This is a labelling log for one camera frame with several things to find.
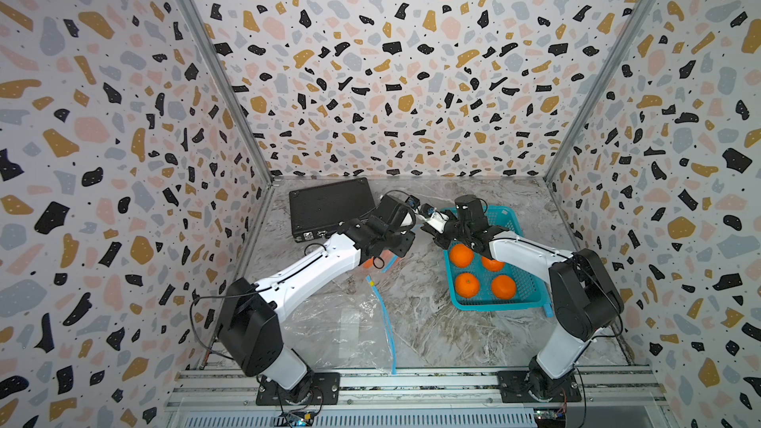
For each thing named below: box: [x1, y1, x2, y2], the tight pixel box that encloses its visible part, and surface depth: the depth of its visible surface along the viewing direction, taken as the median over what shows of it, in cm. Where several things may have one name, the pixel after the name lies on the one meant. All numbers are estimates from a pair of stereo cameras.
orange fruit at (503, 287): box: [491, 274, 517, 301], surface depth 89 cm
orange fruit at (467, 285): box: [454, 272, 481, 300], surface depth 90 cm
